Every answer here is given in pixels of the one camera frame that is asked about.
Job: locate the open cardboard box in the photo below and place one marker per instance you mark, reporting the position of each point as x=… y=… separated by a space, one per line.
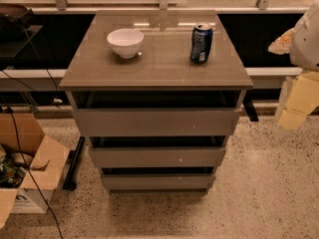
x=41 y=156

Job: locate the white ceramic bowl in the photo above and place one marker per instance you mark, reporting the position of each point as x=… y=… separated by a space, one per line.
x=126 y=42

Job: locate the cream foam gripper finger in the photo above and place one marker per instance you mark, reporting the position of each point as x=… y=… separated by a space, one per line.
x=299 y=97

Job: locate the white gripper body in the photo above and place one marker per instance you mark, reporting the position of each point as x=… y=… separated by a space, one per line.
x=306 y=45

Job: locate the grey top drawer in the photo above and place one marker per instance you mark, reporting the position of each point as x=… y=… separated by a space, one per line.
x=150 y=122

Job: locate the black table leg foot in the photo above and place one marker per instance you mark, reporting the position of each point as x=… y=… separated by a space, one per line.
x=74 y=157

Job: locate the grey drawer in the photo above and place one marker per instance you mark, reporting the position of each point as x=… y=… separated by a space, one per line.
x=121 y=157
x=150 y=122
x=157 y=182

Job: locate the black device on shelf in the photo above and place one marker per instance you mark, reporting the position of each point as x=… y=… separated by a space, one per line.
x=16 y=32

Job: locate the grey middle drawer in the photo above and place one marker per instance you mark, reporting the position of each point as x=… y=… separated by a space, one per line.
x=121 y=157

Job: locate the grey bottom drawer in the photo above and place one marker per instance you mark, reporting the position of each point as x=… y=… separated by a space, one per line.
x=157 y=182

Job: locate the blue soda can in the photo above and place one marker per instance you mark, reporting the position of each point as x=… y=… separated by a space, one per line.
x=201 y=40

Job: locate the grey drawer cabinet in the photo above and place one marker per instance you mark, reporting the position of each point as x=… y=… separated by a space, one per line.
x=160 y=76

